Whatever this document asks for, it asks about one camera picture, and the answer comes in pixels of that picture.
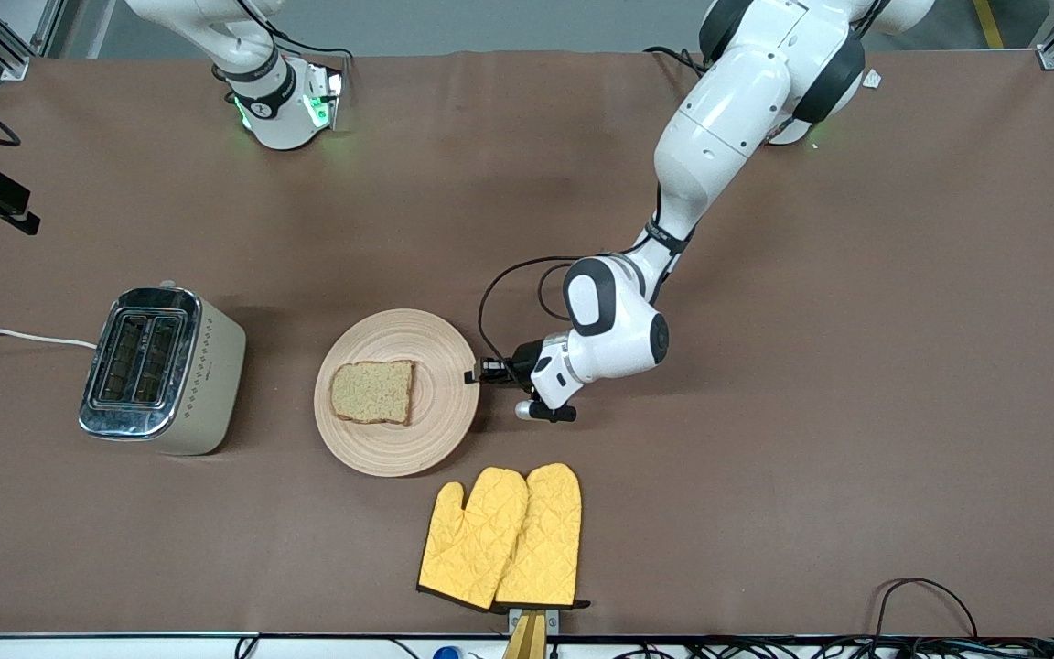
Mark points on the yellowish wooden stand piece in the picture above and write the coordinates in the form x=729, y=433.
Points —
x=527, y=641

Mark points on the small white paper scrap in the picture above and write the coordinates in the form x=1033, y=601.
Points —
x=872, y=79

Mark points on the brown toast bread slice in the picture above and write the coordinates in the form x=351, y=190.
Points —
x=371, y=392

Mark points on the chrome and beige toaster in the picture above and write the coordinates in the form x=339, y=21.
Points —
x=211, y=384

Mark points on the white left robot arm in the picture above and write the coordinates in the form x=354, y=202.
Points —
x=728, y=110

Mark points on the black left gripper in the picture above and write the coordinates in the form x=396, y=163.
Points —
x=521, y=358

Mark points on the small blue cap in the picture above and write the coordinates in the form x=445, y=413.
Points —
x=447, y=653

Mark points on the brown table cover sheet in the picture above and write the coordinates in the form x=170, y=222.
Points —
x=765, y=366

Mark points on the small grey metal bracket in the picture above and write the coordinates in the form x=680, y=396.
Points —
x=552, y=622

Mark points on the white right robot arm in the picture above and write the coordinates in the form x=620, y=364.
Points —
x=280, y=110

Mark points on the yellow quilted oven mitt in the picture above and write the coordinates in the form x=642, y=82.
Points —
x=545, y=540
x=472, y=549

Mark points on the round light wooden plate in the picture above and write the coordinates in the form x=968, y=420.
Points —
x=399, y=453

